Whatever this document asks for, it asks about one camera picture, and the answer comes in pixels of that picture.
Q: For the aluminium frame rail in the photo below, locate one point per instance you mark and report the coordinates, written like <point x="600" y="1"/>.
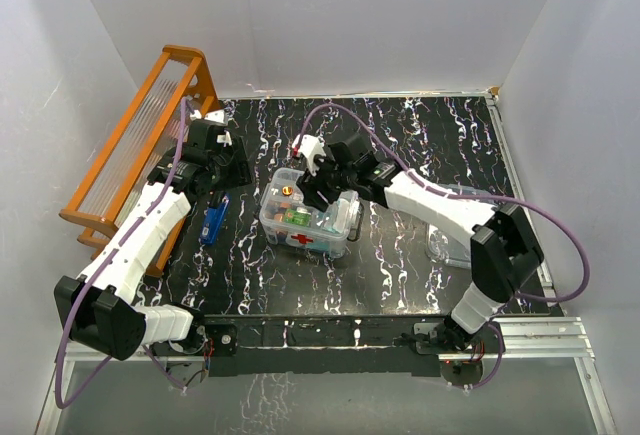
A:
<point x="348" y="345"/>

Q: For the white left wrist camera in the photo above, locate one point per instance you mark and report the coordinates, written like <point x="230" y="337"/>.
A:
<point x="217" y="117"/>

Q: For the brown bottle orange cap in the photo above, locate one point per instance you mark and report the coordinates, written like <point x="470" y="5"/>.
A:
<point x="277" y="224"/>

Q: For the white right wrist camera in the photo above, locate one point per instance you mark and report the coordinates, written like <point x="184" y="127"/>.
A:
<point x="307" y="147"/>

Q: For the clear plastic divider tray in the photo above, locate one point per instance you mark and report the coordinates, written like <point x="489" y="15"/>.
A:
<point x="273" y="201"/>

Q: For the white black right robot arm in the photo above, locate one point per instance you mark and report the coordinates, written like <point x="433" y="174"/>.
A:
<point x="504" y="251"/>

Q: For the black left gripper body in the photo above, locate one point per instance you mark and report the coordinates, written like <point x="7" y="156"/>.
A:
<point x="230" y="169"/>

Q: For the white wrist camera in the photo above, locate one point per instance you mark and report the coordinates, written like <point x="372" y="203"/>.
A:
<point x="217" y="117"/>
<point x="307" y="147"/>

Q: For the orange wooden rack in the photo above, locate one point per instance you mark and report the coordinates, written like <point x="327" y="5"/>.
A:
<point x="148" y="128"/>

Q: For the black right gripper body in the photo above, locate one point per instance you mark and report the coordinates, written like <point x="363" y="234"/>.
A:
<point x="330" y="180"/>

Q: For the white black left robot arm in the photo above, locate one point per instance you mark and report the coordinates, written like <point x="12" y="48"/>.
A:
<point x="96" y="307"/>

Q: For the small green packet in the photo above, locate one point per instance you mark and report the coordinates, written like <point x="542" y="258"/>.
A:
<point x="300" y="217"/>

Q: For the clear plastic box lid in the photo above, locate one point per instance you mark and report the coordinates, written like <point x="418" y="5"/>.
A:
<point x="443" y="248"/>

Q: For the clear first aid box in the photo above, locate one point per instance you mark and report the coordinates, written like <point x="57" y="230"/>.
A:
<point x="333" y="246"/>

